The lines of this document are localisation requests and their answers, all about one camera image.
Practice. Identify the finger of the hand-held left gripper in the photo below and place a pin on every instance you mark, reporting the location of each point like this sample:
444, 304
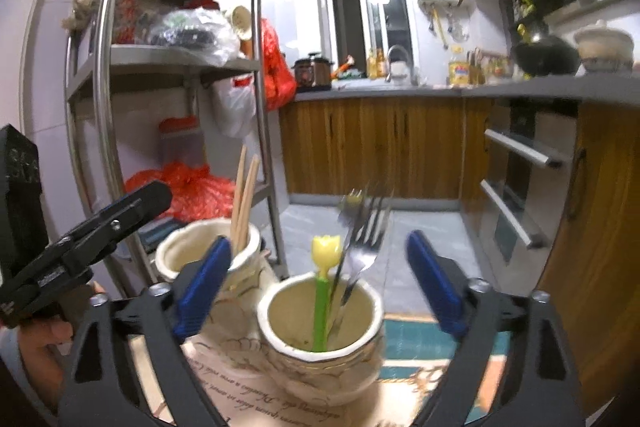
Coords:
130, 212
45, 299

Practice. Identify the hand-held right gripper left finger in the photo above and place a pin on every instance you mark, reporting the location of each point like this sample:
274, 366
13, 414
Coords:
205, 287

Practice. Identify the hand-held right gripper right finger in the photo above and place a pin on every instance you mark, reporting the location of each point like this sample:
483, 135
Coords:
435, 287

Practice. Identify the silver fork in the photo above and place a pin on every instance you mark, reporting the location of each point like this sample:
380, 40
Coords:
362, 257

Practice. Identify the wooden chopstick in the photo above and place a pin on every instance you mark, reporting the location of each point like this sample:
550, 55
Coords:
250, 197
239, 197

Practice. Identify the yellow tulip green pen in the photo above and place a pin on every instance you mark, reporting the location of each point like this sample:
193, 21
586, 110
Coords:
320, 307

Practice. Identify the white floral ceramic utensil holder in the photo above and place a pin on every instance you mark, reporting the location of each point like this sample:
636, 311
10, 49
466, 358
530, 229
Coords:
300, 372

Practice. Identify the person's left forearm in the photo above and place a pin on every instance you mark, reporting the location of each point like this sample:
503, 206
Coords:
20, 387

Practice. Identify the person's left hand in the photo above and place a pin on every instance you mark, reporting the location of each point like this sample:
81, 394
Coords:
45, 337

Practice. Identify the blue trays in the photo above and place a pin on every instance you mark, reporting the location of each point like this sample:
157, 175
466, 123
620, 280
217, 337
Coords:
160, 234

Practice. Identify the printed tablecloth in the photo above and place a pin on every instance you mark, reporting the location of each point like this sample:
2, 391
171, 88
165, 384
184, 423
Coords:
410, 347

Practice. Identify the red lid container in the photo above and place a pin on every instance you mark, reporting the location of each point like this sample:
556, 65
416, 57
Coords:
181, 139

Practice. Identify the built-in oven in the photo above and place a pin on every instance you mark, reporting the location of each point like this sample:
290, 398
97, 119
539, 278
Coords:
525, 177

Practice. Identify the white hanging plastic bag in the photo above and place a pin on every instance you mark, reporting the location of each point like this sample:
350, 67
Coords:
232, 107

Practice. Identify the wooden base cabinets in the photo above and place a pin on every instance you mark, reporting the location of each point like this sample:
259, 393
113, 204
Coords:
380, 147

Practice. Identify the metal shelf rack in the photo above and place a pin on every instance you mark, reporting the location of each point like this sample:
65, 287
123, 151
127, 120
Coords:
105, 57

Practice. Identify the clear bag with dark contents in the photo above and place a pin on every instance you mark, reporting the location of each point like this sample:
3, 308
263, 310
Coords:
195, 34

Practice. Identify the bag of dried goods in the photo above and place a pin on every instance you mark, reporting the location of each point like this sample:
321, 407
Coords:
80, 14

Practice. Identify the red hanging plastic bag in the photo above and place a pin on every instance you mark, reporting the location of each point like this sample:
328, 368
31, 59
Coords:
277, 67

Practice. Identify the white cup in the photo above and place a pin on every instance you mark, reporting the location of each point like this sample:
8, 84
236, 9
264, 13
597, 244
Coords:
400, 74

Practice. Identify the yellow labelled container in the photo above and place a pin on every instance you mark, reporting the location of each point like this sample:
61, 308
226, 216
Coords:
460, 69

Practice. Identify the cream mug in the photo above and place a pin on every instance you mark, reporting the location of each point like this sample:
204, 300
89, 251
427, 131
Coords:
242, 22

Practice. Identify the knife and scissors holder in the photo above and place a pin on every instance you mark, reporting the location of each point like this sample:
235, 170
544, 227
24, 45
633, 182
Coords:
477, 67

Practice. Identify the yellow oil bottles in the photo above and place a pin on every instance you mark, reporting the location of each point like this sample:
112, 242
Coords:
377, 66

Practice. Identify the red pressure cooker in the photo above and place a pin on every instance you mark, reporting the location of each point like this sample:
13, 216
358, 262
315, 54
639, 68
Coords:
312, 72

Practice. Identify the chrome faucet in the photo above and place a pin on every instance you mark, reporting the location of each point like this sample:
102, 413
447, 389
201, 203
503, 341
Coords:
397, 52

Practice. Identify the black wok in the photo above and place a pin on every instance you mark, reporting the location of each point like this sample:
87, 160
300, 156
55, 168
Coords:
545, 57

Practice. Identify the window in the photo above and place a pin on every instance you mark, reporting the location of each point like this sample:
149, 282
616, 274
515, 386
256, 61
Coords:
370, 7

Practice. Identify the white clay pot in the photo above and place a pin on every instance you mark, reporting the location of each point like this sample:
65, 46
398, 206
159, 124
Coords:
602, 44

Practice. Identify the wall spice rack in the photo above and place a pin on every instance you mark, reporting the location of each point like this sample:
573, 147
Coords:
522, 14

